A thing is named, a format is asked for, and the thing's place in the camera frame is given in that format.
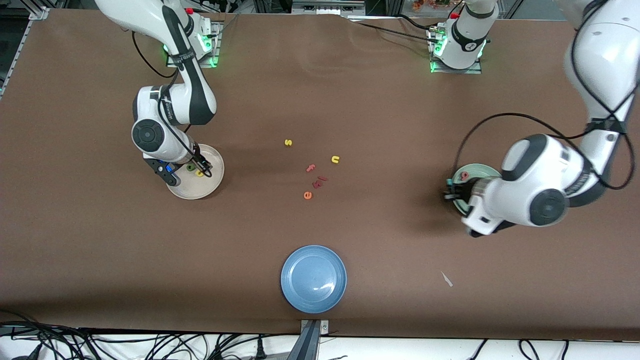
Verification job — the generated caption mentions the beige brown plate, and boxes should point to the beige brown plate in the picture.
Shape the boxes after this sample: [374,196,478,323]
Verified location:
[167,144,225,201]

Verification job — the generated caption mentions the green plate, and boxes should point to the green plate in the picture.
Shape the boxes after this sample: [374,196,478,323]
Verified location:
[450,163,502,217]

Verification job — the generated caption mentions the brown table cover mat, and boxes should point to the brown table cover mat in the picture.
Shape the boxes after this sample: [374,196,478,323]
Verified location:
[0,7,640,342]

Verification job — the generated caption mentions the blue plate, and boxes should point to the blue plate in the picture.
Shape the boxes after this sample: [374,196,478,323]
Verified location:
[280,244,348,315]

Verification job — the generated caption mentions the orange flower decoration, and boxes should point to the orange flower decoration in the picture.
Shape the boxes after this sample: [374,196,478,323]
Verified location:
[412,0,451,12]

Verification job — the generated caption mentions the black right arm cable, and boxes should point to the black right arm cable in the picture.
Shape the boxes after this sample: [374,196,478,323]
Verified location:
[131,30,213,178]

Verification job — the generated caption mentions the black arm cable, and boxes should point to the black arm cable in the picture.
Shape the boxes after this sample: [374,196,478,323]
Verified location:
[452,0,640,191]
[131,30,213,178]

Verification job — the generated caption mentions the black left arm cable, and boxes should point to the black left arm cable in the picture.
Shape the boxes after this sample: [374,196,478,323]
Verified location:
[452,0,640,191]

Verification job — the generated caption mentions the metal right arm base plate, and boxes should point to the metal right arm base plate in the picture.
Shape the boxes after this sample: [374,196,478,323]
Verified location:
[166,20,222,69]

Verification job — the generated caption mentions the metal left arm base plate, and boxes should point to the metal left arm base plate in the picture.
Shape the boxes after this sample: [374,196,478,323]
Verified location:
[429,27,484,75]

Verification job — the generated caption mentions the looped black floor cable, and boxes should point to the looped black floor cable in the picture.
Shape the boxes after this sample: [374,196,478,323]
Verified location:
[517,339,542,360]

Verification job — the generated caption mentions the black base power cable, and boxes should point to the black base power cable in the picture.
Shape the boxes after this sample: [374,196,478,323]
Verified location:
[350,19,437,44]

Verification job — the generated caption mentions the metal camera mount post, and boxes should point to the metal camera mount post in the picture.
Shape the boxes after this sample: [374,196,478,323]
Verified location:
[287,319,330,360]

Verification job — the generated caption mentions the aluminium side rail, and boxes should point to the aluminium side rail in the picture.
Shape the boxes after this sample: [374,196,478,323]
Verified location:
[0,20,32,98]

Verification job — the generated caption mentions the grey metal frame box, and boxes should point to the grey metal frame box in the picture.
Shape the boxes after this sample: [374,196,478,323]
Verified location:
[291,0,367,17]

